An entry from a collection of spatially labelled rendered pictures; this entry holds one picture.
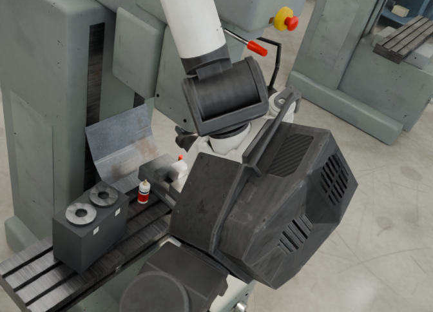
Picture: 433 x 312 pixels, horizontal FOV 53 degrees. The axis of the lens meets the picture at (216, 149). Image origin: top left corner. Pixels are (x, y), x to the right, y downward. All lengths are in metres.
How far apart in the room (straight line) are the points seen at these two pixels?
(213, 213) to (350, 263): 2.34
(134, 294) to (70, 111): 1.06
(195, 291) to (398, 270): 2.60
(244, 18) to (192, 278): 0.63
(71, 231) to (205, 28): 0.81
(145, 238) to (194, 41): 0.97
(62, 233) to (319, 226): 0.81
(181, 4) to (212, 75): 0.14
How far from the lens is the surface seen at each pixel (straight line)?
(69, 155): 1.83
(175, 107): 1.41
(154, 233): 1.63
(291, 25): 1.18
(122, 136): 1.89
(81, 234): 1.37
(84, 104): 1.71
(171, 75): 1.38
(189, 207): 0.88
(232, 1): 1.13
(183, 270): 0.81
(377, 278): 3.15
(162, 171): 1.69
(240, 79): 0.82
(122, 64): 1.52
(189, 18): 0.78
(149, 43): 1.39
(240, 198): 0.84
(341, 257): 3.13
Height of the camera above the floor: 2.17
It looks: 38 degrees down
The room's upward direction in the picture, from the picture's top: 16 degrees clockwise
